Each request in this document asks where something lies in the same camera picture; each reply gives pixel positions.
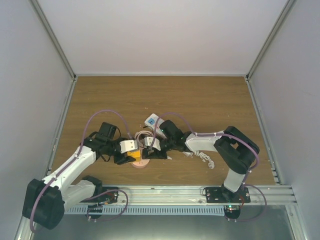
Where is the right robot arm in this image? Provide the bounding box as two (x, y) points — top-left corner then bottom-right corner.
(142, 120), (260, 203)

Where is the yellow cube socket adapter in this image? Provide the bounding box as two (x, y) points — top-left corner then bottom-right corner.
(125, 149), (141, 163)

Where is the aluminium mounting rail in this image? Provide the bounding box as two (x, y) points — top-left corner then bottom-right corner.
(62, 185), (297, 207)

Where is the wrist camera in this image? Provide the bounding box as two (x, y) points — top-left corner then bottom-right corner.
(119, 139), (139, 154)
(143, 136), (161, 151)

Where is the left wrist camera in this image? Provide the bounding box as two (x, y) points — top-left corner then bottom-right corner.
(119, 139), (139, 154)

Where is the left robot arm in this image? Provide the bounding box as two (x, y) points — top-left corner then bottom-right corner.
(22, 122), (139, 230)

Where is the pink round power socket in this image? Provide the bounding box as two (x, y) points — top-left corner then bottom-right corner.
(131, 159), (150, 169)

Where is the white power strip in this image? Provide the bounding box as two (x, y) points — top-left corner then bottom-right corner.
(144, 113), (166, 139)

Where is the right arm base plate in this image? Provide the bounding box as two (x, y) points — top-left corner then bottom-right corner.
(202, 186), (251, 204)

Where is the white coiled strip cable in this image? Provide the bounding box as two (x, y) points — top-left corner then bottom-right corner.
(183, 149), (216, 171)

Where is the slotted cable duct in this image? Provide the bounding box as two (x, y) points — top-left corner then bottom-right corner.
(67, 205), (226, 216)

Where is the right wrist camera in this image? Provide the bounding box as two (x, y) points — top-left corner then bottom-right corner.
(143, 136), (161, 151)

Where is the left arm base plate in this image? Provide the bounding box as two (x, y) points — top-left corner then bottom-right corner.
(82, 186), (119, 204)

